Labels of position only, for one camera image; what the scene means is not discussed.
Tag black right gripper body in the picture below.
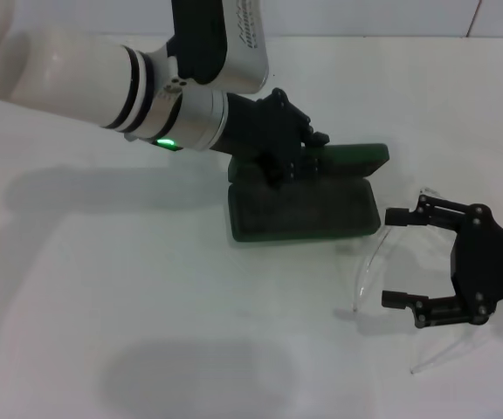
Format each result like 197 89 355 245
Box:
450 203 503 327

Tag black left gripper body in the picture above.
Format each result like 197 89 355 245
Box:
215 86 319 189

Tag clear white glasses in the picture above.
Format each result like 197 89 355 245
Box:
350 185 493 376

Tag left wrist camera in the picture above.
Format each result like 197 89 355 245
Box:
170 0 271 95

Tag green glasses case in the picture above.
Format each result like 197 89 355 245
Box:
227 141 391 244

